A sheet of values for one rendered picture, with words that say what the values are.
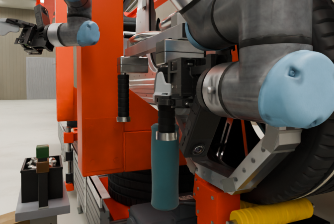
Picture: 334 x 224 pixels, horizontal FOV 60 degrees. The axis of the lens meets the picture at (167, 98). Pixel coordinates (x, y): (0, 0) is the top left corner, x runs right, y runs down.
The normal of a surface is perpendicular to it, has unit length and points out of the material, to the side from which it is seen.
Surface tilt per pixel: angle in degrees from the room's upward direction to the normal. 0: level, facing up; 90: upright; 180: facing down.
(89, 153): 90
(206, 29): 112
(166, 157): 90
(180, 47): 90
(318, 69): 90
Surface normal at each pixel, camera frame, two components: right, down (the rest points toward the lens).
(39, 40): -0.29, -0.37
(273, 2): -0.31, 0.04
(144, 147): 0.40, 0.04
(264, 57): -0.59, 0.04
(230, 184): -0.92, 0.01
